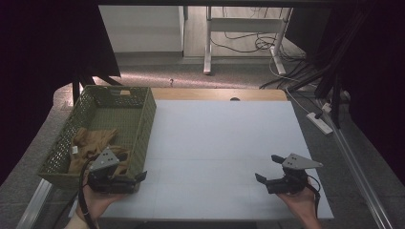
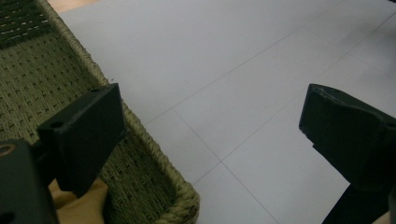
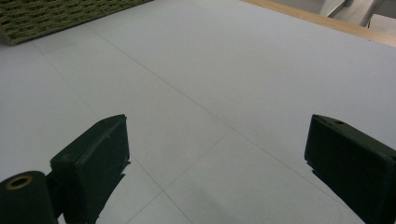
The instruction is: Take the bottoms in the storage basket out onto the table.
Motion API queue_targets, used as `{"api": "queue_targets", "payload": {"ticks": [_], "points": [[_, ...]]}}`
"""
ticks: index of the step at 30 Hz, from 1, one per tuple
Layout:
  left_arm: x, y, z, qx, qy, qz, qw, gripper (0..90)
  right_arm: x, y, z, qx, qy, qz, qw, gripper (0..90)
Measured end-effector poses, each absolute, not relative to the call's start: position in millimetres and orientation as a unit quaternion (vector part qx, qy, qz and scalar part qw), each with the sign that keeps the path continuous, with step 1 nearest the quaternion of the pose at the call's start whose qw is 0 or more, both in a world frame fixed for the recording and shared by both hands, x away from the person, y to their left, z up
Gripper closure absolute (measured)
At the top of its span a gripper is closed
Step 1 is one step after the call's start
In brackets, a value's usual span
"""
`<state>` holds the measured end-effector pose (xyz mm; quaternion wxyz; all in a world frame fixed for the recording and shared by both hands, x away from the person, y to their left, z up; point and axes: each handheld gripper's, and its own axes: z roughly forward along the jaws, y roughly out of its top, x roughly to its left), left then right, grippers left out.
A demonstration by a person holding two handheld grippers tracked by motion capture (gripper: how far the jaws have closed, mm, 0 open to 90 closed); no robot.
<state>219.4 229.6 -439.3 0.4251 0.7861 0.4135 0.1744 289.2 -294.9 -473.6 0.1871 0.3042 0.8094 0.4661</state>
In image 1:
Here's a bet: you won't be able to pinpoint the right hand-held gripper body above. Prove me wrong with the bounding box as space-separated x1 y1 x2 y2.
266 153 324 195

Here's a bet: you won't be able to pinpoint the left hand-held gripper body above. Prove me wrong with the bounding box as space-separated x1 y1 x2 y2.
86 146 139 195

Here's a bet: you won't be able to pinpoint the tan pants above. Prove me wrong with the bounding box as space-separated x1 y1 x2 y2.
67 127 131 176

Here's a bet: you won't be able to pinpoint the green perforated plastic basket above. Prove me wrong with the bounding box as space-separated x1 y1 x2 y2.
37 84 158 192

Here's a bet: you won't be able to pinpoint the person's right hand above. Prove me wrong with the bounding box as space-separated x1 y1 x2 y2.
276 185 320 221

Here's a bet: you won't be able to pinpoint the person's left hand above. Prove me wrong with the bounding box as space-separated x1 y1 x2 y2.
75 185 129 223

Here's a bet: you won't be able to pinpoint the white power strip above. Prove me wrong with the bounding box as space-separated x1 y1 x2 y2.
306 112 334 135

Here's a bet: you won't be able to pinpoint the black stand leg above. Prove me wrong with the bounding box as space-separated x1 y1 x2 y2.
72 77 81 107

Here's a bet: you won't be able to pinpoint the black curtain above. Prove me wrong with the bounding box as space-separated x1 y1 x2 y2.
259 0 405 179
0 0 122 187

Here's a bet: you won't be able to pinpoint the white cabinet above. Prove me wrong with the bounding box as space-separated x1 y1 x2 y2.
97 5 186 54

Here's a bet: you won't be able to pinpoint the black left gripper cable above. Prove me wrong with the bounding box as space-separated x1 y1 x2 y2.
77 155 100 229

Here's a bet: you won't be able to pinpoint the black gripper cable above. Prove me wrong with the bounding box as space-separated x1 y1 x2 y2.
77 155 100 229
306 174 322 220

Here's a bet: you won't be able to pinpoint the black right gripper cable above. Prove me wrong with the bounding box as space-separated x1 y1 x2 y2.
306 174 322 220

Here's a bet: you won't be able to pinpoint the metal rail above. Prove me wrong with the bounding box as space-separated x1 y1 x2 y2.
14 178 53 229
316 98 396 229

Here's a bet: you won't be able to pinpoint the black floor cables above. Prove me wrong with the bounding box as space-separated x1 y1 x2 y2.
209 7 309 63

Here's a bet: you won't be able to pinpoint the white desk frame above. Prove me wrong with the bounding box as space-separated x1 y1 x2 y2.
202 6 294 76

